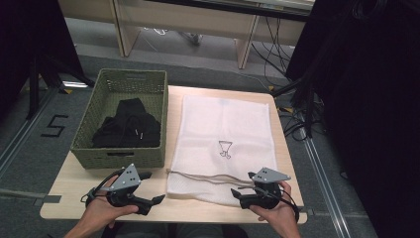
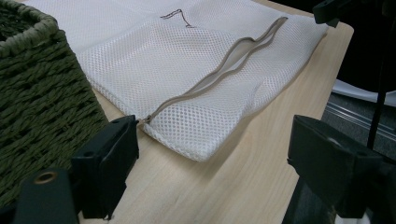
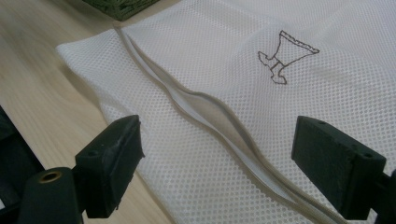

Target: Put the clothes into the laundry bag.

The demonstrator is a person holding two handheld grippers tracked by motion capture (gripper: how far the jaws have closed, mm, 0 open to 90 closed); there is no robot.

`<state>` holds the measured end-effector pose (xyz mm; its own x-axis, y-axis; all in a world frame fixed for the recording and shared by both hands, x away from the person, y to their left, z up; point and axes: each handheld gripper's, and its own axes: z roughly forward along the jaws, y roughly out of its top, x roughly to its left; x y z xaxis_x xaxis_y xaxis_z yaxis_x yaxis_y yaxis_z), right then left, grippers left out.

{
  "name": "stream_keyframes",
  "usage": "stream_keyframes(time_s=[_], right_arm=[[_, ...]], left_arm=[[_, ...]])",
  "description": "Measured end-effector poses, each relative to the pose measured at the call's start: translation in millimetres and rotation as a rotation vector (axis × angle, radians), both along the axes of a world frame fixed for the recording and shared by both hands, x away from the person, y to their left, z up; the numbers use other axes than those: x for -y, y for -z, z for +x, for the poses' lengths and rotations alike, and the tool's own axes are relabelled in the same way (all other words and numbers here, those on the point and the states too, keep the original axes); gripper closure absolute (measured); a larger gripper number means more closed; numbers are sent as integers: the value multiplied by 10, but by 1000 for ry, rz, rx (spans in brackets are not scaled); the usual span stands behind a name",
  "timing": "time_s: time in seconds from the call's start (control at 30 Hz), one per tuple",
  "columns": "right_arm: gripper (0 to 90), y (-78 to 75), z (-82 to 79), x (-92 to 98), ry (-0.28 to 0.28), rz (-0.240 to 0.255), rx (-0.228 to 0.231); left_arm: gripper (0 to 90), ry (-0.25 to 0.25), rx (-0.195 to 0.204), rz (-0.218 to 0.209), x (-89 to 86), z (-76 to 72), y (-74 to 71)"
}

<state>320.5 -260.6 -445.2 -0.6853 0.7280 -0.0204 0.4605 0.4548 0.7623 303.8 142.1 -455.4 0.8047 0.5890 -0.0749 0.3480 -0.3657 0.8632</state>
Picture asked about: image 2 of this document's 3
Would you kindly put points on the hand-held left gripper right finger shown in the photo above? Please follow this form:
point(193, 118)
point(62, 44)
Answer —
point(327, 161)

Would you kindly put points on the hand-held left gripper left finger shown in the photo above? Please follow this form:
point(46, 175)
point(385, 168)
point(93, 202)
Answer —
point(102, 168)

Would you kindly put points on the green woven basket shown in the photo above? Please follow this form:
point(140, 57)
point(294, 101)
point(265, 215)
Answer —
point(40, 102)

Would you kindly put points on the white mesh laundry bag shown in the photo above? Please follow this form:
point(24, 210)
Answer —
point(174, 68)

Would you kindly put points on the white sheet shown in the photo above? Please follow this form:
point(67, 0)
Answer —
point(364, 93)

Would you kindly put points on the black stand pole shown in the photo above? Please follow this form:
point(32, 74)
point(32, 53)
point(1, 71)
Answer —
point(380, 93)

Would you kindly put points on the black stand clamp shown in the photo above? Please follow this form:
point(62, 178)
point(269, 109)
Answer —
point(327, 12)

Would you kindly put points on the metal floor rail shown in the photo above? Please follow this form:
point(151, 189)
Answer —
point(361, 119)

